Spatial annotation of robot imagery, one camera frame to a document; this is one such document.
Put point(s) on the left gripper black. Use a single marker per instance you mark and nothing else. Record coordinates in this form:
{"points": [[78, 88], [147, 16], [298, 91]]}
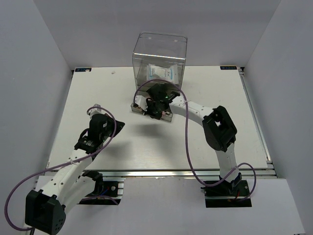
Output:
{"points": [[119, 126]]}

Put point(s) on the right blue table label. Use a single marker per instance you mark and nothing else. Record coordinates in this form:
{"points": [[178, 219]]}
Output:
{"points": [[228, 67]]}

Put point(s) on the left blue table label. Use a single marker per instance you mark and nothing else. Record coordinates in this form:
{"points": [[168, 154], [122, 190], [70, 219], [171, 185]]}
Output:
{"points": [[82, 70]]}

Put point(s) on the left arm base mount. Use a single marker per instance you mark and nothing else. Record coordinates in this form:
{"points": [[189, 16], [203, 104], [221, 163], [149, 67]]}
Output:
{"points": [[106, 192]]}

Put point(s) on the blue table label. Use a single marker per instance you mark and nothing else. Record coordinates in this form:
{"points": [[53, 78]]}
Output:
{"points": [[228, 67], [82, 70]]}

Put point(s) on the clear acrylic drawer organizer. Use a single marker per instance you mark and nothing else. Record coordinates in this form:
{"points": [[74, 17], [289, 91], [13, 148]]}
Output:
{"points": [[158, 63]]}

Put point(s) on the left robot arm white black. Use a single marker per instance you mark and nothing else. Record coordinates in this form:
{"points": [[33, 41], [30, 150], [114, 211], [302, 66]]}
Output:
{"points": [[46, 209]]}

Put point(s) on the cotton pad pack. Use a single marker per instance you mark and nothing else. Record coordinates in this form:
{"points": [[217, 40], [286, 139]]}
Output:
{"points": [[154, 72], [174, 74]]}

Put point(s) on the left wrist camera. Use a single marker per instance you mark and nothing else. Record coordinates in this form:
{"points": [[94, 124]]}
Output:
{"points": [[95, 109]]}

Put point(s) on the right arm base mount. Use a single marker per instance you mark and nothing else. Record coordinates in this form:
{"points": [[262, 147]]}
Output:
{"points": [[221, 197]]}

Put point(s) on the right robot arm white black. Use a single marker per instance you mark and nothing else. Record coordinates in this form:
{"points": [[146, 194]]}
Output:
{"points": [[219, 129]]}

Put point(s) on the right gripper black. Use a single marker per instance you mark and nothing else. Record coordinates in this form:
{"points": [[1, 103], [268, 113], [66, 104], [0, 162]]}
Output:
{"points": [[158, 116]]}

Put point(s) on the aluminium table rail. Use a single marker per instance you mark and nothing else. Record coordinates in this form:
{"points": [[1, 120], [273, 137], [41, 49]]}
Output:
{"points": [[161, 173]]}

